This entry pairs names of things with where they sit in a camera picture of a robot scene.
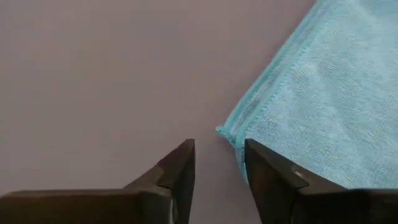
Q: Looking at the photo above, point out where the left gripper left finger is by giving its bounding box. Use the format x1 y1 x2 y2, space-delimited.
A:
0 138 197 224

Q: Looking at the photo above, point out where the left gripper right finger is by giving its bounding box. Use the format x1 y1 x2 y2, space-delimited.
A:
244 138 398 224

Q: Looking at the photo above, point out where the light blue microfibre towel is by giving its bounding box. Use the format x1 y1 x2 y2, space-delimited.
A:
215 0 398 190

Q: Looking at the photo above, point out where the grey-blue table mat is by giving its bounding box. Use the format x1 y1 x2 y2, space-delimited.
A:
0 0 318 224

